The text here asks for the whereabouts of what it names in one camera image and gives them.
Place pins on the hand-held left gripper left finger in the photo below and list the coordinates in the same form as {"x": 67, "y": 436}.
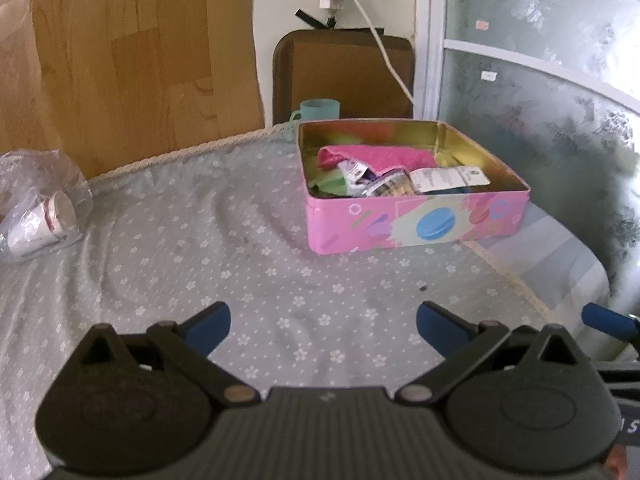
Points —
{"x": 210, "y": 322}

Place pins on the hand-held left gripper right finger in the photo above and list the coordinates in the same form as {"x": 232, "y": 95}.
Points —
{"x": 440, "y": 325}

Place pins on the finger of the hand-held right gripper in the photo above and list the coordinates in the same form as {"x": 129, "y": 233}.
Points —
{"x": 605, "y": 317}

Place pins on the pink macaron print tin box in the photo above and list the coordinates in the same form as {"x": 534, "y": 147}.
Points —
{"x": 350, "y": 225}

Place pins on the white labelled packet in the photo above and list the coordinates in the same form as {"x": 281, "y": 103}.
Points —
{"x": 445, "y": 179}

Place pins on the pink cloth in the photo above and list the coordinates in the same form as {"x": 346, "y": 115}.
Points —
{"x": 390, "y": 156}

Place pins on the grey floral tablecloth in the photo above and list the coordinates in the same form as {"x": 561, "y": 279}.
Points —
{"x": 200, "y": 260}

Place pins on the striped blue cloth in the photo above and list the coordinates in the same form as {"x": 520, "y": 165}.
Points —
{"x": 550, "y": 260}

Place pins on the plaid foil packet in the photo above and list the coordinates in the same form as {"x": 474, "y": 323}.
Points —
{"x": 392, "y": 189}

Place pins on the white purple foil packet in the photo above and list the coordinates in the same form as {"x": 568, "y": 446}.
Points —
{"x": 357, "y": 172}

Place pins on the green cloth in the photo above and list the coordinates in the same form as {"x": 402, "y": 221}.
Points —
{"x": 327, "y": 182}

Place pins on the white paper cup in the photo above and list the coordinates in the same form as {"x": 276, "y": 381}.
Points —
{"x": 25, "y": 234}
{"x": 57, "y": 215}

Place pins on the clear plastic bag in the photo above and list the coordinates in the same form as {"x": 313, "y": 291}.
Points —
{"x": 30, "y": 170}

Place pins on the teal plastic cup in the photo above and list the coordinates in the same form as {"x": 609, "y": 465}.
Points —
{"x": 317, "y": 110}

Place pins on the white window sticker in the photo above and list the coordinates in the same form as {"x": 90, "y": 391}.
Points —
{"x": 488, "y": 76}

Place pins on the brown chair back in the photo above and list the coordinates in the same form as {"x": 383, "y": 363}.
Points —
{"x": 340, "y": 75}

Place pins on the red window sticker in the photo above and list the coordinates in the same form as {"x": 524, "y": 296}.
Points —
{"x": 482, "y": 25}

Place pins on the white window frame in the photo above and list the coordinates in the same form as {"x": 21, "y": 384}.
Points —
{"x": 434, "y": 35}

